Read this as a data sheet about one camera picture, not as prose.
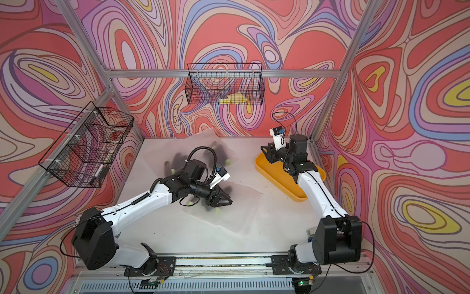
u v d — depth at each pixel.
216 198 0.66
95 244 0.41
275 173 0.96
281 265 0.72
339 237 0.42
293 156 0.62
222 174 0.68
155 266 0.71
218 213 0.87
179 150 1.09
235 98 0.91
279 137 0.69
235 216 0.88
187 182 0.62
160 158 1.07
